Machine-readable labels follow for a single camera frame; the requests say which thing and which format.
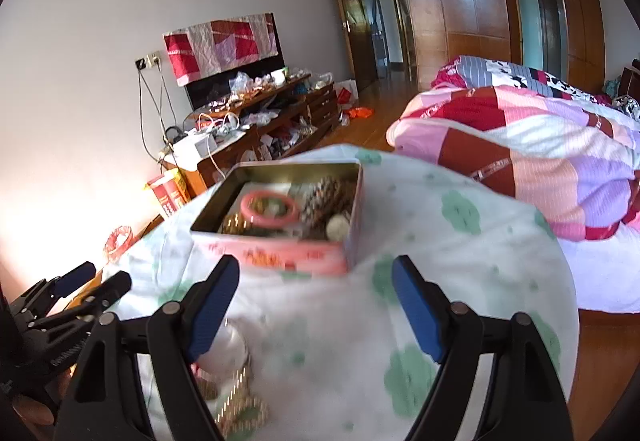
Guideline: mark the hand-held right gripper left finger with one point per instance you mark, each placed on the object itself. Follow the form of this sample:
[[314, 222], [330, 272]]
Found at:
[[212, 311]]

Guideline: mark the red patchwork television cover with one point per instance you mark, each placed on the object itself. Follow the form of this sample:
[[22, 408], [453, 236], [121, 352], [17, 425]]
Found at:
[[220, 46]]

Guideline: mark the glass panel door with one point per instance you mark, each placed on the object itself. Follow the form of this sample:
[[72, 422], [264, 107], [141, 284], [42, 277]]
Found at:
[[530, 21]]

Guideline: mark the pink tin box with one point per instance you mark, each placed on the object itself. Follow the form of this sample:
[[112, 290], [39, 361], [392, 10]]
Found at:
[[280, 256]]

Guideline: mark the wooden television cabinet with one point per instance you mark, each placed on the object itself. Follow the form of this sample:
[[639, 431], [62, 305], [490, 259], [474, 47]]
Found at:
[[320, 108]]

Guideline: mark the white and red paper bag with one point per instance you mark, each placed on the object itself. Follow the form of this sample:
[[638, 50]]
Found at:
[[347, 93]]

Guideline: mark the red and yellow carton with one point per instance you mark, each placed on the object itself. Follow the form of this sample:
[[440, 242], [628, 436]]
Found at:
[[170, 193]]

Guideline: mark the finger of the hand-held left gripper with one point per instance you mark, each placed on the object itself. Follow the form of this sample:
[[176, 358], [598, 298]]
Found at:
[[112, 288], [75, 278]]

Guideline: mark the wall socket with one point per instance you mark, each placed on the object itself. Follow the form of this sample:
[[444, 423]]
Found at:
[[148, 61]]

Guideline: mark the grey patterned blanket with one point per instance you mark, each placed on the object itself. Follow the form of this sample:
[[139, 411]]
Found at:
[[500, 68]]

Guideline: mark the trash bin with red bag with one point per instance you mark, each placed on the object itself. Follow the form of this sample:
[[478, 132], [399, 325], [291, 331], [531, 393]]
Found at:
[[120, 241]]

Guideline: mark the pink patchwork quilt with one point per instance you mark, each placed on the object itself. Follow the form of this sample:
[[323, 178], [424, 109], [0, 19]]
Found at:
[[525, 161]]

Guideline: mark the pink bangle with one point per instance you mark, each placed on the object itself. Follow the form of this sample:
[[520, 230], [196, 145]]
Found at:
[[246, 208]]

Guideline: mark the white bed sheet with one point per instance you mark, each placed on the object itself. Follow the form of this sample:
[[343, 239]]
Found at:
[[600, 271]]

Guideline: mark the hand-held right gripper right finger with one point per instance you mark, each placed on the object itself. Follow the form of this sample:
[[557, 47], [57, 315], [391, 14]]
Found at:
[[417, 316]]

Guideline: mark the wooden bed headboard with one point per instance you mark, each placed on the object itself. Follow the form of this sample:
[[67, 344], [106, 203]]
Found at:
[[631, 81]]

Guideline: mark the person's left hand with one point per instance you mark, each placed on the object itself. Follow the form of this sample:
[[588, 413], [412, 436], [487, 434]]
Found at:
[[32, 412]]

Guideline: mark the wooden wardrobe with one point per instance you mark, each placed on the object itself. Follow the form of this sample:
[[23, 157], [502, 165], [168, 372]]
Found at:
[[450, 21]]

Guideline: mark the wooden door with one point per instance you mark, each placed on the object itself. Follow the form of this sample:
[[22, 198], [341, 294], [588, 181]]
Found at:
[[357, 51]]

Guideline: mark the orange plastic bag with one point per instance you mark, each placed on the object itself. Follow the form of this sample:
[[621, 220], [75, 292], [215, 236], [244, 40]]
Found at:
[[360, 112]]

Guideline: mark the metal band wristwatch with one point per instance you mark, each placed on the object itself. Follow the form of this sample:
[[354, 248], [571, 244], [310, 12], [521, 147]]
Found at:
[[235, 401]]

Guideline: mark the black television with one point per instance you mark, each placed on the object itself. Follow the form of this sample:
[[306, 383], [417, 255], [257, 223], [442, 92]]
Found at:
[[210, 91]]

